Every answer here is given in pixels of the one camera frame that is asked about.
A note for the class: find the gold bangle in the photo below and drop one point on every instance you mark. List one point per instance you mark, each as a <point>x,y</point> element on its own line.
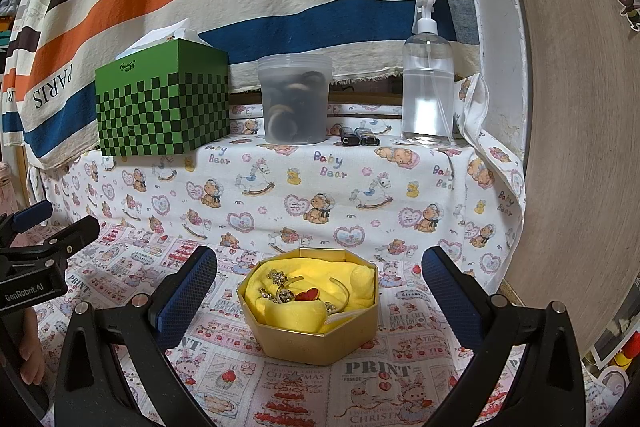
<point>344,289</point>

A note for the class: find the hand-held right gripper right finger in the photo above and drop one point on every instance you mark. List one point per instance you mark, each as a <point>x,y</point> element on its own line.
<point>452,302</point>

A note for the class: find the person's left hand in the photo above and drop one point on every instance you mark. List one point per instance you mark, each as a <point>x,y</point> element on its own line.
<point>32,357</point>

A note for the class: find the round wooden board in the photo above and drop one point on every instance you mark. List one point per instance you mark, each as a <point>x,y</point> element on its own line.
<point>575,132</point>

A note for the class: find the gold octagonal box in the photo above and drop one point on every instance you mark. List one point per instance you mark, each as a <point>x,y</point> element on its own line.
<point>310,347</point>

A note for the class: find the clear spray bottle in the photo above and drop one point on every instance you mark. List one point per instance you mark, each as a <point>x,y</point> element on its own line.
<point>427,97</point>

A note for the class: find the bee sticker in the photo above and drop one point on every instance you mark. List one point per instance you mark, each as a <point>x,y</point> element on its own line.
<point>627,2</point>

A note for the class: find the yellow red toy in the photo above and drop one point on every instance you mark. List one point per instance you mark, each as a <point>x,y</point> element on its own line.
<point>622,357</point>

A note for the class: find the green checkered tissue box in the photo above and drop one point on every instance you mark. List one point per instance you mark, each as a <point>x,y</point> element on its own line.
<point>165,117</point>

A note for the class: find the yellow cloth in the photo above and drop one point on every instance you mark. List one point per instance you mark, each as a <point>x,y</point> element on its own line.
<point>300,319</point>

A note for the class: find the strawberry print cloth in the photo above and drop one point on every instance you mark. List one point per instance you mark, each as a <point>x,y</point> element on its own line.
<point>310,387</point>

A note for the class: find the clear plastic container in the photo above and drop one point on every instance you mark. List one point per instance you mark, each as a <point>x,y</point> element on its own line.
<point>295,102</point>

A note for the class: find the bear print cloth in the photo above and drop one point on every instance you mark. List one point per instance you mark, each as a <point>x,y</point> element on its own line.
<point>350,187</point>

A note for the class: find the white tissue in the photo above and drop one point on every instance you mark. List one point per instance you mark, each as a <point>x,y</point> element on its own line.
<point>160,37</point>

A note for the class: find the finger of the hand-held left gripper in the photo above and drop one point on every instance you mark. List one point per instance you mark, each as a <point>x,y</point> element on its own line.
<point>32,216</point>
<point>75,234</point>

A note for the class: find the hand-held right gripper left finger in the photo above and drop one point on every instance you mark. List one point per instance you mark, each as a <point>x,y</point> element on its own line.
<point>185,302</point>

